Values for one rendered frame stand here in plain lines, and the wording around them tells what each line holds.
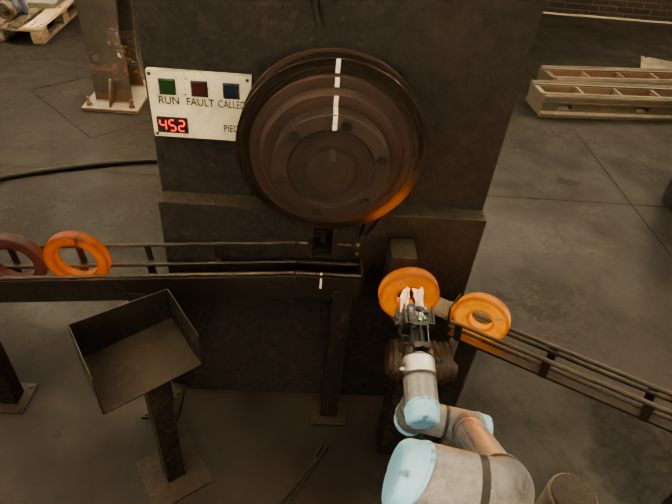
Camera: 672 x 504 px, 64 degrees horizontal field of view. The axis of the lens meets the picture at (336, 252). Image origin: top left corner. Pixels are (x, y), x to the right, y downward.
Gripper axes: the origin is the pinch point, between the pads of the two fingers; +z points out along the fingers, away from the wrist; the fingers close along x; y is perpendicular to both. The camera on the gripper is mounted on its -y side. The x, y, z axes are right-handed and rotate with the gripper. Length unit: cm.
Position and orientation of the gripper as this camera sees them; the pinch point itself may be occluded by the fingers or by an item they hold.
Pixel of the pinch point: (410, 288)
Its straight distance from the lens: 138.0
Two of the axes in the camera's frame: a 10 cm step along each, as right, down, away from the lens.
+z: 0.1, -8.1, 5.8
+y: 0.9, -5.8, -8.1
